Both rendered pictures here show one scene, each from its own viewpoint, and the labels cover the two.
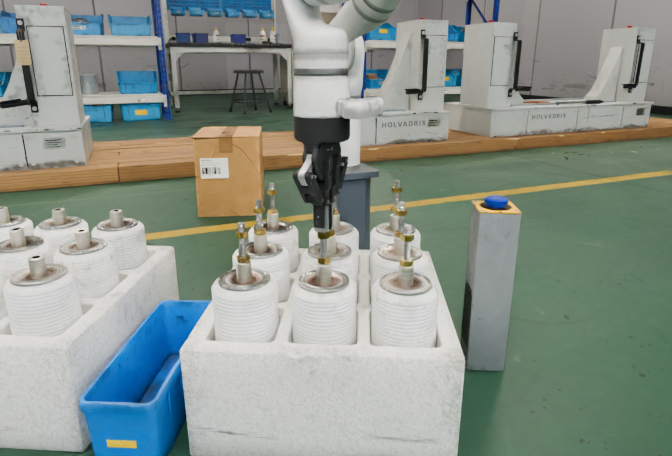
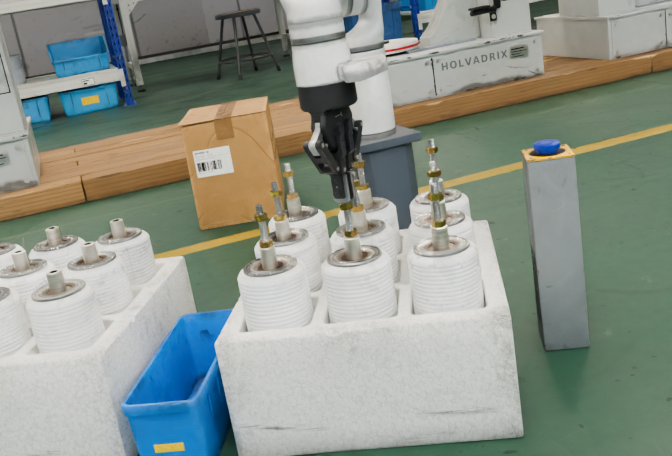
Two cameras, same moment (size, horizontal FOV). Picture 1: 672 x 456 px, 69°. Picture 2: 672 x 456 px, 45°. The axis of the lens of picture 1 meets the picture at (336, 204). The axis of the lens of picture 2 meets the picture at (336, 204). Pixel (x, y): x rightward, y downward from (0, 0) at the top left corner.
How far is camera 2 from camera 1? 0.39 m
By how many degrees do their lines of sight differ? 5
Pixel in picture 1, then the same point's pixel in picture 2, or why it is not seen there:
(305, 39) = (296, 10)
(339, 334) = (377, 308)
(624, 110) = not seen: outside the picture
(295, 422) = (344, 407)
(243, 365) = (281, 351)
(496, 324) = (570, 290)
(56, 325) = (84, 339)
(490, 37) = not seen: outside the picture
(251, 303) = (280, 287)
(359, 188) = (398, 157)
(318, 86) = (316, 54)
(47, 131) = not seen: outside the picture
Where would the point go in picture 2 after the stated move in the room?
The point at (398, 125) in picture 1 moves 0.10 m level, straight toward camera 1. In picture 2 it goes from (466, 63) to (465, 67)
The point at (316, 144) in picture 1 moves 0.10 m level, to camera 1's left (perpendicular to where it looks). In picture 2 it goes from (323, 112) to (244, 124)
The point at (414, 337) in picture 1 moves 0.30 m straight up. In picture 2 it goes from (456, 300) to (427, 71)
